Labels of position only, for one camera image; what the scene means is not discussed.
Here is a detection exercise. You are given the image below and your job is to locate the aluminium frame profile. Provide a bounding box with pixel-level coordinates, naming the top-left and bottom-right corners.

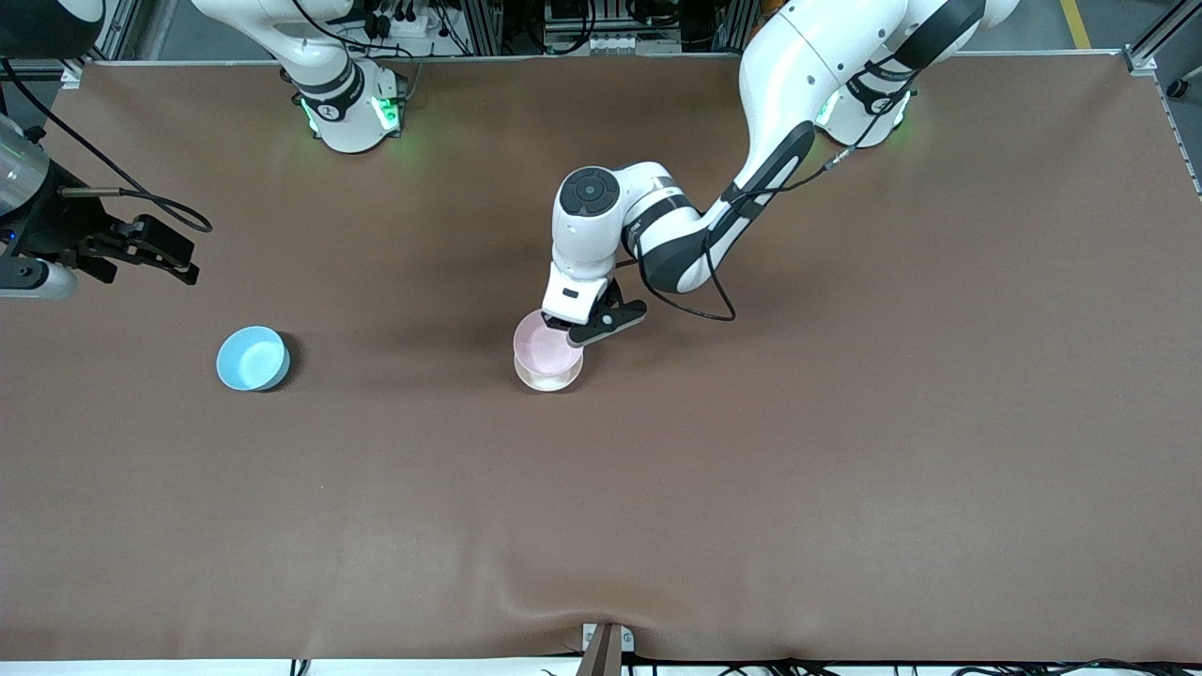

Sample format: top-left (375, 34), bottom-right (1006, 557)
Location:
top-left (1122, 0), bottom-right (1202, 78)
top-left (54, 0), bottom-right (144, 87)

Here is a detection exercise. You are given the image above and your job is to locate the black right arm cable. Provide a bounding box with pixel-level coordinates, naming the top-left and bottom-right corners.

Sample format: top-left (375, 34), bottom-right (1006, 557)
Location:
top-left (0, 59), bottom-right (214, 234)

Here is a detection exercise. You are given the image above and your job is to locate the white bowl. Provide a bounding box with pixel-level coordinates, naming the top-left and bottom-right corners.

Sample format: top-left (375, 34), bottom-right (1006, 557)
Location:
top-left (515, 355), bottom-right (584, 393)

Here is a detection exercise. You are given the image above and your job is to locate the metal table edge bracket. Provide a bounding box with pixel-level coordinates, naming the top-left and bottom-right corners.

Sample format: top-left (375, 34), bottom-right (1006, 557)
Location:
top-left (581, 622), bottom-right (636, 676)

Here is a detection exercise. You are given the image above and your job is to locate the brown table mat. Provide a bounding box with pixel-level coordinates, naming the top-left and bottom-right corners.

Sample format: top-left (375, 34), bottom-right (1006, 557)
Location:
top-left (0, 52), bottom-right (1202, 663)

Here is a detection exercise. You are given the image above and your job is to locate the white power strip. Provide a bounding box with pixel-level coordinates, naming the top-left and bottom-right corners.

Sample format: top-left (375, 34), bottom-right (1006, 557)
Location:
top-left (362, 0), bottom-right (450, 40)

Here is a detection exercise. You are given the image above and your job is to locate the pink bowl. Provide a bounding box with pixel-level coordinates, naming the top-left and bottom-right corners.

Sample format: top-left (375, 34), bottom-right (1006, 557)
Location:
top-left (513, 310), bottom-right (585, 376)

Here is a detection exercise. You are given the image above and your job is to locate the blue bowl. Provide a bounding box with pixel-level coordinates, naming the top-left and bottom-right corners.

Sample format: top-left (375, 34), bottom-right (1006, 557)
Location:
top-left (216, 326), bottom-right (291, 392)

